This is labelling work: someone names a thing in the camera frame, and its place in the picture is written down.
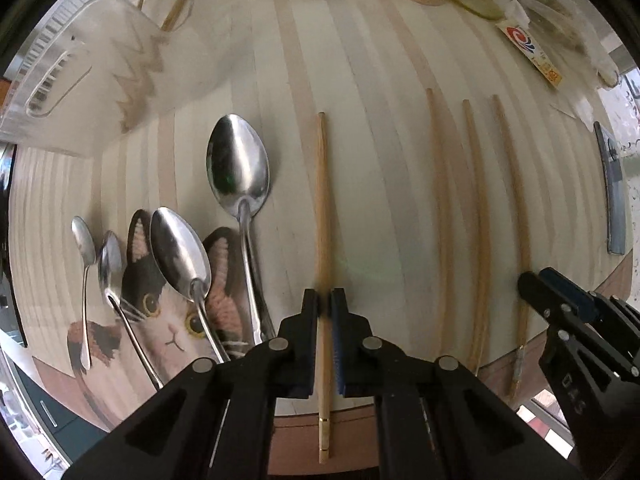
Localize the small steel spoon patterned handle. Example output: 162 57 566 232
98 231 164 391

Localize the wooden chopstick pearl band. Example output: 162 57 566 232
491 94 532 406

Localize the small steel teaspoon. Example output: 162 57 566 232
70 216 96 370

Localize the medium steel spoon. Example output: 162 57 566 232
150 207 230 363

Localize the wooden chopstick plain end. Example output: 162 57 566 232
316 112 333 464

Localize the wooden chopstick gold band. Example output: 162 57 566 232
160 0 190 32

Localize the wooden chopstick silver band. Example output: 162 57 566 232
426 88 451 356

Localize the wooden chopstick green band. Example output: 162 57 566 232
462 100 491 375

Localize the clear plastic bag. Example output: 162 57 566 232
504 0 622 89

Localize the clear plastic utensil holder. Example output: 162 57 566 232
1 0 236 158

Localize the blue smartphone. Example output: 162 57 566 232
593 122 627 255

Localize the large steel serving spoon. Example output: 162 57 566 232
206 114 274 344

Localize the white red sachet packet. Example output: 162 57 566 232
496 18 563 88

